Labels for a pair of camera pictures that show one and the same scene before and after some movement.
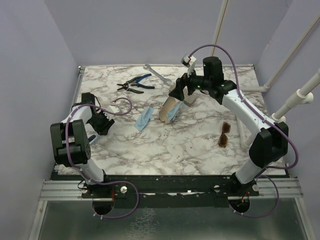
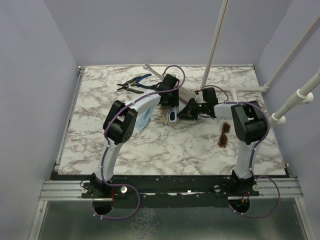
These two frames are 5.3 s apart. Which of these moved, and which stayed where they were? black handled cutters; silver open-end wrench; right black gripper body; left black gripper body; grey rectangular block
Moved: left black gripper body; right black gripper body
Stayed: black handled cutters; grey rectangular block; silver open-end wrench
